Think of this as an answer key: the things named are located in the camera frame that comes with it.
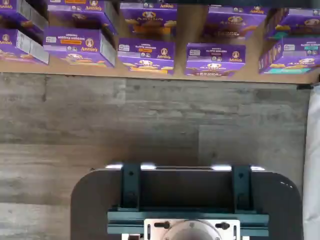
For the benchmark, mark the wooden shelf board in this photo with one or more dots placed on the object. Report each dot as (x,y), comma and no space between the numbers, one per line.
(100,73)

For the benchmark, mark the grey white curtain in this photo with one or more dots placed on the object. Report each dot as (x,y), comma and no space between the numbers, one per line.
(312,162)

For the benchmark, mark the purple Annie's snack box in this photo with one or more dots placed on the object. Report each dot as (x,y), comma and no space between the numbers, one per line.
(15,42)
(297,22)
(295,50)
(72,42)
(80,15)
(145,50)
(15,10)
(232,22)
(150,20)
(212,53)

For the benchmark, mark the teal metal mounting frame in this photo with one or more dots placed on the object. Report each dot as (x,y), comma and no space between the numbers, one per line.
(130,185)

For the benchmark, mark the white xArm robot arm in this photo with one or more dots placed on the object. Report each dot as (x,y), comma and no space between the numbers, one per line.
(192,233)

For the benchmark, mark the white metal mounting plate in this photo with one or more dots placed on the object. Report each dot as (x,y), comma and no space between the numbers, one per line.
(152,233)

